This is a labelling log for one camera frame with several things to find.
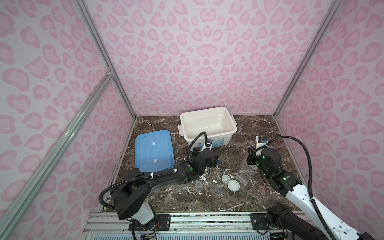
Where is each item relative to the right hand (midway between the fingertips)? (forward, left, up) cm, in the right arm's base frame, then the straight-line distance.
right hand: (249, 147), depth 77 cm
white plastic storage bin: (+30, +13, -15) cm, 36 cm away
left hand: (+2, +20, -5) cm, 21 cm away
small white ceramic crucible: (-9, +11, -20) cm, 24 cm away
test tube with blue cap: (+1, +14, -20) cm, 24 cm away
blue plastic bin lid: (+8, +56, -20) cm, 60 cm away
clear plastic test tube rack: (-5, -2, -19) cm, 20 cm away
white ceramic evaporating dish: (-13, +7, -19) cm, 24 cm away
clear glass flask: (-17, +36, -15) cm, 43 cm away
